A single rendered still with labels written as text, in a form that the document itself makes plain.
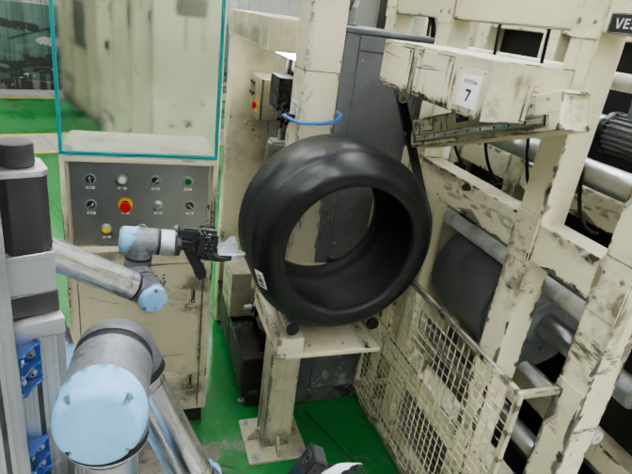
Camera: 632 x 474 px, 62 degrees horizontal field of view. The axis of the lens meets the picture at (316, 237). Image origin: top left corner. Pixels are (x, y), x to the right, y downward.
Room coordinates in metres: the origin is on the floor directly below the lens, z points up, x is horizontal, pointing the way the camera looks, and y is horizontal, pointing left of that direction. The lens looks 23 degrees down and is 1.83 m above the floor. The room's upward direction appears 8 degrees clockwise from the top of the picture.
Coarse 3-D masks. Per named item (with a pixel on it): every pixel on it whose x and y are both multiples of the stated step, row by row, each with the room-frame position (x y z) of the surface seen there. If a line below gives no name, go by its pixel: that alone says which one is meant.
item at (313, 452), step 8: (312, 448) 0.67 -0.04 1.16; (320, 448) 0.68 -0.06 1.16; (304, 456) 0.66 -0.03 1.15; (312, 456) 0.66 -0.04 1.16; (320, 456) 0.66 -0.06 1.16; (296, 464) 0.67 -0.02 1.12; (304, 464) 0.65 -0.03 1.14; (312, 464) 0.64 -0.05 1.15; (320, 464) 0.65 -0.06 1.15; (288, 472) 0.67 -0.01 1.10; (296, 472) 0.66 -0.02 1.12; (304, 472) 0.64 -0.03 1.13; (312, 472) 0.64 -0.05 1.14; (320, 472) 0.64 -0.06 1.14
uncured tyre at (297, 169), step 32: (288, 160) 1.49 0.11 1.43; (320, 160) 1.43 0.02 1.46; (352, 160) 1.44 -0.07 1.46; (384, 160) 1.49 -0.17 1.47; (256, 192) 1.47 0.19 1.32; (288, 192) 1.38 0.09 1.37; (320, 192) 1.38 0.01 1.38; (384, 192) 1.77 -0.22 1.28; (416, 192) 1.50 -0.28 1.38; (256, 224) 1.38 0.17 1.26; (288, 224) 1.35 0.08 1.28; (384, 224) 1.78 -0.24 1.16; (416, 224) 1.50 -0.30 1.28; (256, 256) 1.36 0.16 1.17; (352, 256) 1.75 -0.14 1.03; (384, 256) 1.74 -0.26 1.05; (416, 256) 1.51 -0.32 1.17; (288, 288) 1.36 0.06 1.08; (320, 288) 1.68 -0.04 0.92; (352, 288) 1.67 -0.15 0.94; (384, 288) 1.60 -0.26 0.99; (320, 320) 1.41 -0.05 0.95; (352, 320) 1.45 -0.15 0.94
